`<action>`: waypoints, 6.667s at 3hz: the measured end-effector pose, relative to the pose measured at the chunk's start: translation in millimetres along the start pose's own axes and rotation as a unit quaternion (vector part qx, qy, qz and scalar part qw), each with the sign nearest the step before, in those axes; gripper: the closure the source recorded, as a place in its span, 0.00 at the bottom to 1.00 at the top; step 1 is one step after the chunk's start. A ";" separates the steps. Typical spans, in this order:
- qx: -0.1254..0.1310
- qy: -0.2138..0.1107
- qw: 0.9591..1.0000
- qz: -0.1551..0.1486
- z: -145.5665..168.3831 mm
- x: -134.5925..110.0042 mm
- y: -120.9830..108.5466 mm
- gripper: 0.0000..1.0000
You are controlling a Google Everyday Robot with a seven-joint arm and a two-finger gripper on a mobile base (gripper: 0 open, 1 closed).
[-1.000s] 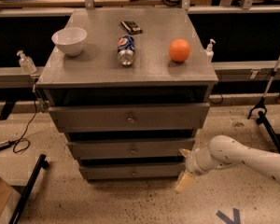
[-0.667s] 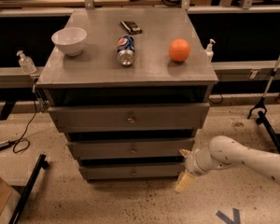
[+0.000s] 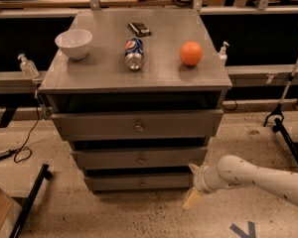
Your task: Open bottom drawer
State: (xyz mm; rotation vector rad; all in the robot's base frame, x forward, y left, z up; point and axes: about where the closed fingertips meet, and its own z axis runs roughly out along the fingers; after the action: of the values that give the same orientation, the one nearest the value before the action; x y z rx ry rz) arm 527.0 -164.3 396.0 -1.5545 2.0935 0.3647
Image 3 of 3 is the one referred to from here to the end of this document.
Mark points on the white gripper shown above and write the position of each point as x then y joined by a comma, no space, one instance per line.
200,180

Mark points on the grey bottom drawer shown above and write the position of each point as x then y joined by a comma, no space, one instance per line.
155,181

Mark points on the grey drawer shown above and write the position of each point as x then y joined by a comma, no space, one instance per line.
155,181
138,158
137,125

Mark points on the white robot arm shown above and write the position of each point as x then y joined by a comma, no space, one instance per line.
232,172

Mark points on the grey middle drawer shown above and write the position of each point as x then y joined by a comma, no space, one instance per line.
138,158

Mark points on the grey drawer cabinet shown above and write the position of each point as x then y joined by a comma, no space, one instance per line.
102,82

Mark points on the grey top drawer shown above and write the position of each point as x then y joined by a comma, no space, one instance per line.
137,125

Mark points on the black wheeled stand right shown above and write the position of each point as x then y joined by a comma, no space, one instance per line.
293,147

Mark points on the grey reacher pole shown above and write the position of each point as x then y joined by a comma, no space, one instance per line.
277,110

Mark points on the orange fruit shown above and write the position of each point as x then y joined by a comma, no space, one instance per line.
191,53

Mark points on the blue pepsi can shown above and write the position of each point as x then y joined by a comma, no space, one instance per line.
134,56

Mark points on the black stand leg left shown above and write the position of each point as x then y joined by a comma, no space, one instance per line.
44,173

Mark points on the dark snack packet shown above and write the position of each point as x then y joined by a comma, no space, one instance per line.
140,29

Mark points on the white bowl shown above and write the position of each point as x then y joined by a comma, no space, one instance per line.
75,43

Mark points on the cardboard box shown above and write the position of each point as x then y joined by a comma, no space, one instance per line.
6,215

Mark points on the clear sanitizer bottle left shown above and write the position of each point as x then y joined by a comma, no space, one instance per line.
28,67

